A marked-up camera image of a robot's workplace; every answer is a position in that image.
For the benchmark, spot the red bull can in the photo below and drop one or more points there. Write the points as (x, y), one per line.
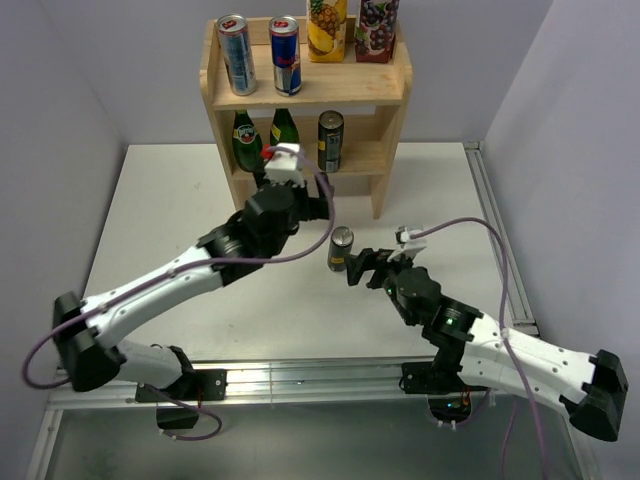
(233, 35)
(285, 54)

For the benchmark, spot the grape juice carton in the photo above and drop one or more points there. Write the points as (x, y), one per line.
(375, 31)

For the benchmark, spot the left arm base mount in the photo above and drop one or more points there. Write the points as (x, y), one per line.
(179, 408)

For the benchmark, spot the wooden two-tier shelf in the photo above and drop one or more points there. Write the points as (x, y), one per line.
(372, 97)

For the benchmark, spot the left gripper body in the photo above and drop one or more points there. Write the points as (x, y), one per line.
(304, 208)

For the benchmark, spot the perrier lychee green bottle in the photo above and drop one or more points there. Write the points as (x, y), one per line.
(246, 143)

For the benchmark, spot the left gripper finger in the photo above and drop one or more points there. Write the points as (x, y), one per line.
(260, 179)
(321, 206)

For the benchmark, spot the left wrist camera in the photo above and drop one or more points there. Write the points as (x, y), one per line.
(282, 164)

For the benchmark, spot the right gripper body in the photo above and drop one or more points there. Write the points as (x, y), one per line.
(390, 285)

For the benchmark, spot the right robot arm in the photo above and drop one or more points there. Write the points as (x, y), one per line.
(474, 353)

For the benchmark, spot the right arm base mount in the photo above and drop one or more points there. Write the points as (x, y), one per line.
(451, 402)

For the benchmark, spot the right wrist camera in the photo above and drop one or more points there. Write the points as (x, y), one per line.
(406, 239)

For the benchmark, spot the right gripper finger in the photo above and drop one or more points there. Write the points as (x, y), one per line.
(387, 258)
(357, 265)

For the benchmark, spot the pineapple juice carton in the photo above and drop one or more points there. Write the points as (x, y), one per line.
(326, 30)

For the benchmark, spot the black yellow can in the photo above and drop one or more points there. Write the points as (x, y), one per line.
(340, 244)
(330, 140)

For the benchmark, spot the aluminium rail frame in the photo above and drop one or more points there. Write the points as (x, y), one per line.
(313, 365)

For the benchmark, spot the green bottle yellow label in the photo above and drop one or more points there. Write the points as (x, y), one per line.
(283, 128)

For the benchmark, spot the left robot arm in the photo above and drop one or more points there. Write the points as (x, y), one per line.
(90, 334)

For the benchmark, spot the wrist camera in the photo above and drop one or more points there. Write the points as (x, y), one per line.
(406, 239)
(282, 164)

